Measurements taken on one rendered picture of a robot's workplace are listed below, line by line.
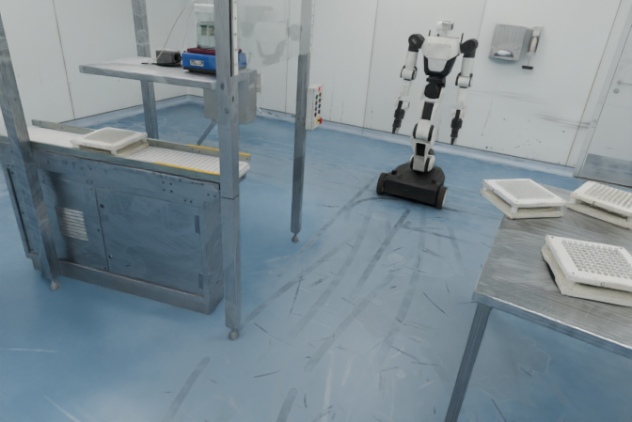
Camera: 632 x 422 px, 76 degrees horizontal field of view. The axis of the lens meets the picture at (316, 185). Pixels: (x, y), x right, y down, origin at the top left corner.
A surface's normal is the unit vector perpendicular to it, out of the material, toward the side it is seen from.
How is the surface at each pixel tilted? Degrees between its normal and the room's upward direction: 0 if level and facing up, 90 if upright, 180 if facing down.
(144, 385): 0
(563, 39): 90
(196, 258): 90
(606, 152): 90
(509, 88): 90
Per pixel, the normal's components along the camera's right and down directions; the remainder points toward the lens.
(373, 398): 0.07, -0.91
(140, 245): -0.27, 0.38
